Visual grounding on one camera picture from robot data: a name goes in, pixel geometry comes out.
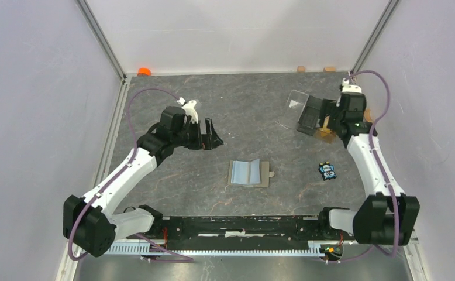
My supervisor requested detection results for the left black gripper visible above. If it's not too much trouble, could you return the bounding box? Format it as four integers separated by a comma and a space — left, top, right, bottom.
172, 118, 223, 150

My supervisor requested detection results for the olive card holder wallet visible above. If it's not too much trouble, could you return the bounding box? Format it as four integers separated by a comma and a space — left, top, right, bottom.
227, 159, 275, 187

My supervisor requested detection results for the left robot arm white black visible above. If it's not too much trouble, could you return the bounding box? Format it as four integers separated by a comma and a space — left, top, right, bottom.
63, 103, 223, 261

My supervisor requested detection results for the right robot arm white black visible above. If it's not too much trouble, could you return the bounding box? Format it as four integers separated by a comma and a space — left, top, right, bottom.
317, 92, 420, 246

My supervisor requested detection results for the clear three-compartment plastic box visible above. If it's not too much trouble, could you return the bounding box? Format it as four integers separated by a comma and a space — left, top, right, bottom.
279, 90, 336, 143

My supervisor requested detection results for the wooden block middle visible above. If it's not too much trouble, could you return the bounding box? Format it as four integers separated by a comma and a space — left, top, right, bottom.
323, 66, 336, 72

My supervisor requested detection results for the black blue owl sticker toy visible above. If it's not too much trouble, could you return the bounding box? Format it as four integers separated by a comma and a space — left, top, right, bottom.
319, 162, 337, 181

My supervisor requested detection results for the orange round cap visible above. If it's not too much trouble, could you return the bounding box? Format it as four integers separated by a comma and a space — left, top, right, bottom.
137, 67, 151, 77

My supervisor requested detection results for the wooden block right wall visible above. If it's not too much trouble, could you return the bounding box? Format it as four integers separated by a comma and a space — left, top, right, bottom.
364, 108, 374, 122

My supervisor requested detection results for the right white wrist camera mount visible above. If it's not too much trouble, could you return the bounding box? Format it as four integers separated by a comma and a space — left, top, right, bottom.
336, 78, 365, 111

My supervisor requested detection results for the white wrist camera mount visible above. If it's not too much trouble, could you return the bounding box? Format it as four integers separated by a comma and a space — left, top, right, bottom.
176, 97, 199, 124
336, 78, 365, 111

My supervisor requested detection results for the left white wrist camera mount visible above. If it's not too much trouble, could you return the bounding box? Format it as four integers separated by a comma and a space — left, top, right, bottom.
176, 97, 199, 124

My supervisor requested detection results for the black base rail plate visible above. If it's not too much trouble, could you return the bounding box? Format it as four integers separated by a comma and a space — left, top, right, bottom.
145, 215, 354, 251

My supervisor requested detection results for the white slotted cable duct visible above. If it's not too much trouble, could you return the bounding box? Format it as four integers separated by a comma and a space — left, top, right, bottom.
105, 241, 325, 258

